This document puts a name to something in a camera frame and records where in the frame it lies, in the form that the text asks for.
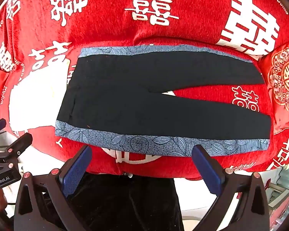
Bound red bedspread with white characters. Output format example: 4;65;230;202
0;0;289;180

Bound red embroidered pillow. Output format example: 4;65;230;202
258;42;289;135

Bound black pants with blue trim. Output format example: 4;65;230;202
55;45;271;157

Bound person's dark trousers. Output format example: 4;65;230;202
68;173;184;231

